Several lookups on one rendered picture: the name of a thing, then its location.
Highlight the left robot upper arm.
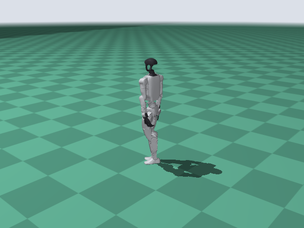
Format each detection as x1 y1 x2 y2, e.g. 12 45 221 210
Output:
139 77 148 100

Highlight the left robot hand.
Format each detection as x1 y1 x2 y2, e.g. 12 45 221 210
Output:
143 113 154 127

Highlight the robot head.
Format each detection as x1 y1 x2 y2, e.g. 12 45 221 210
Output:
144 58 157 76

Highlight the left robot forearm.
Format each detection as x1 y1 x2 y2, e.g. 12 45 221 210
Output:
139 96 147 117

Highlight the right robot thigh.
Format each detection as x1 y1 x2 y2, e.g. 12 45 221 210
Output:
151 108 161 136

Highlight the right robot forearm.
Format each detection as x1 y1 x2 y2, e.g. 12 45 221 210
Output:
156 95 162 107

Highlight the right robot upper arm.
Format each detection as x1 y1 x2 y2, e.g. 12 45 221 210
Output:
160 75 163 95

